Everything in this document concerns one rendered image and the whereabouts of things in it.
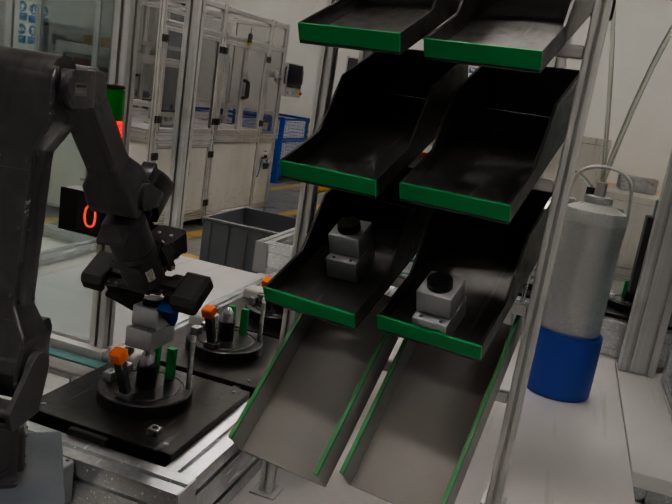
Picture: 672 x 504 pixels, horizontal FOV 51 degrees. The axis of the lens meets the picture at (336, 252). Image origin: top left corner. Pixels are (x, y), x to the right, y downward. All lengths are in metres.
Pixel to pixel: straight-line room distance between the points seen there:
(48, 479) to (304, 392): 0.36
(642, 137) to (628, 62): 1.10
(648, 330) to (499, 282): 1.11
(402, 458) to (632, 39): 10.69
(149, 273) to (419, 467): 0.44
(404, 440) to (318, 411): 0.12
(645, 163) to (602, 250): 9.73
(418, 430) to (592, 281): 0.80
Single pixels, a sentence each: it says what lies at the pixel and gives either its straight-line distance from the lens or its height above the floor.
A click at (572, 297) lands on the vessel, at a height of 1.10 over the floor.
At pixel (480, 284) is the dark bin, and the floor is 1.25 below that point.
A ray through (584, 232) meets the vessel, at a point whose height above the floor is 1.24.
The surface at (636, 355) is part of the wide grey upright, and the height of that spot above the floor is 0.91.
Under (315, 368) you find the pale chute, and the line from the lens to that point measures 0.98.
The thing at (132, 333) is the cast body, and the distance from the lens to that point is 1.07.
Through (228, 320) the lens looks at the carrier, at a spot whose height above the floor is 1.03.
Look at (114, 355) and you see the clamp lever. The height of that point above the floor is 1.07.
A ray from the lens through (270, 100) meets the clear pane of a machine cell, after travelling 7.87.
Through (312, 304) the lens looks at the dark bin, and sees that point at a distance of 0.86.
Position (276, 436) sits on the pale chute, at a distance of 0.96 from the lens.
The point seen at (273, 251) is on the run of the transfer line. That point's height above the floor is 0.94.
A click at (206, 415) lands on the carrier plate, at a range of 1.09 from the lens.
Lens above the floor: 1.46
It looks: 13 degrees down
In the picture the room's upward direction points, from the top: 9 degrees clockwise
